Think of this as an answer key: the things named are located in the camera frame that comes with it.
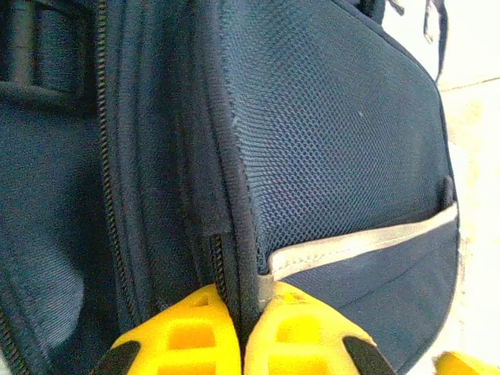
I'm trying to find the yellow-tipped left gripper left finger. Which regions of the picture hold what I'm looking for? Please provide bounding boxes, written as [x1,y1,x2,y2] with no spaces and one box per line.
[91,283,243,375]

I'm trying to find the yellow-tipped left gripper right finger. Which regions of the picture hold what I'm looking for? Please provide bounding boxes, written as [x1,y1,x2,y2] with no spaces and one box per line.
[244,280,399,375]

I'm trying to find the navy blue student backpack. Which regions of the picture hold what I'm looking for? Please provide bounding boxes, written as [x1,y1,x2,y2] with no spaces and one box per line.
[0,0,463,375]

